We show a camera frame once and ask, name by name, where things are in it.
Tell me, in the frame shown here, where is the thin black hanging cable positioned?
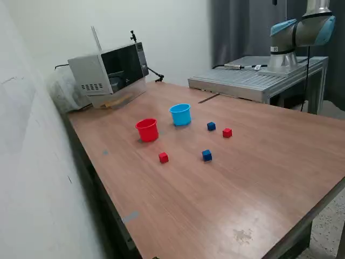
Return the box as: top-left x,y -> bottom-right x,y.
300,45 -> 311,112

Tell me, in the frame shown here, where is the dark grey curtain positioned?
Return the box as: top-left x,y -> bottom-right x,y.
209,0 -> 345,111

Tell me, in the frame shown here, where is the aluminium robot base table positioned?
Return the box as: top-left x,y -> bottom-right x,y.
188,56 -> 329,115

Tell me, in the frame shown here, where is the white thin rod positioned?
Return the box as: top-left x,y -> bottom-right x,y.
91,25 -> 102,52

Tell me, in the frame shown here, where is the aluminium robot mounting plate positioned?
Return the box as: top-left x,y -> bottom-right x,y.
258,64 -> 308,78

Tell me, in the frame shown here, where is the clear plastic bag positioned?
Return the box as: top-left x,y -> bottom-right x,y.
47,67 -> 92,113

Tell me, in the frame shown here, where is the yellow wooden strip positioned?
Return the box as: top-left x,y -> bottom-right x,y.
100,94 -> 133,109

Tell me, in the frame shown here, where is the blue plastic cup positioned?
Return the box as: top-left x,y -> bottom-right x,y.
169,103 -> 192,127

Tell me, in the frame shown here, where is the red plastic cup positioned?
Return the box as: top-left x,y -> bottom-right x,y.
135,118 -> 159,143

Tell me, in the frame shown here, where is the silver microwave oven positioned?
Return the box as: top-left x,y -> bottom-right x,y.
67,42 -> 150,97

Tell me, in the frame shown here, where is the cable with silver connector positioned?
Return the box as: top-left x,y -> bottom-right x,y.
211,63 -> 270,71

